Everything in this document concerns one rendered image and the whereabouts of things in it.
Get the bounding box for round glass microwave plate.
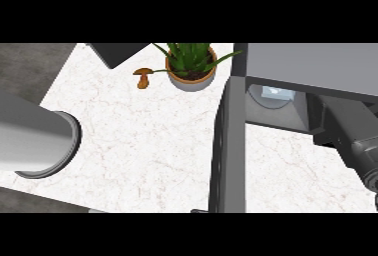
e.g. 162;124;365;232
246;84;296;110

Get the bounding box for dark grey angular appliance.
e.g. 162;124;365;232
83;42;151;70

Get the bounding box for pale blue milk carton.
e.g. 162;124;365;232
259;85;298;102

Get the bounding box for green plant in pot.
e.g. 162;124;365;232
150;42;243;93

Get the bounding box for brown mushroom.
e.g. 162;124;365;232
131;67;154;90

